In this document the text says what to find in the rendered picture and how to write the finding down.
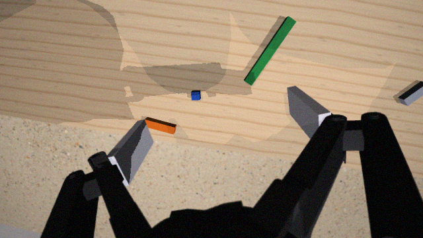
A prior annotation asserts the grey rectangular block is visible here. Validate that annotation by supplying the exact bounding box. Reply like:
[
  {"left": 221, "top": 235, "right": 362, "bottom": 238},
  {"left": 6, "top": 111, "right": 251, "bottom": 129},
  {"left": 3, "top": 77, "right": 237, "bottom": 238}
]
[{"left": 398, "top": 81, "right": 423, "bottom": 106}]

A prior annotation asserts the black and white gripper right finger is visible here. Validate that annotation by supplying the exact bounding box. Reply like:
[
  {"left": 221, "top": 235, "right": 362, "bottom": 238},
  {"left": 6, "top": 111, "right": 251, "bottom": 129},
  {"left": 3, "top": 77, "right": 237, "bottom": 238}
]
[{"left": 224, "top": 86, "right": 423, "bottom": 238}]

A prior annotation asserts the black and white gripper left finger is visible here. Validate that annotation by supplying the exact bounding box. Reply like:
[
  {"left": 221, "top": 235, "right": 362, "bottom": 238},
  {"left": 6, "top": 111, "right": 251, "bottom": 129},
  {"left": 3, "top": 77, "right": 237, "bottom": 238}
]
[{"left": 40, "top": 119, "right": 158, "bottom": 238}]

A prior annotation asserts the orange rod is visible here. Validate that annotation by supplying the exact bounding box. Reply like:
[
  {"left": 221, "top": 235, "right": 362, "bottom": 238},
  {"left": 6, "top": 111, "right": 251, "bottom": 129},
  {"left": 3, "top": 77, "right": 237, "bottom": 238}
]
[{"left": 145, "top": 117, "right": 176, "bottom": 134}]

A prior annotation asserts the small blue block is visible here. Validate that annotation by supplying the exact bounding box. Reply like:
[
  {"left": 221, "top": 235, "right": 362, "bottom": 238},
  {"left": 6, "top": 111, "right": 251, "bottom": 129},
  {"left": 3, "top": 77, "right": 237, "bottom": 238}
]
[{"left": 191, "top": 90, "right": 201, "bottom": 100}]

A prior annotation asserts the green rod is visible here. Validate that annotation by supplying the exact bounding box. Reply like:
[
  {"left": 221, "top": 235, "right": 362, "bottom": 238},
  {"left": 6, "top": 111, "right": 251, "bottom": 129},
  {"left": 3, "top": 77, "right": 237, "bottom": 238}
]
[{"left": 244, "top": 16, "right": 296, "bottom": 86}]

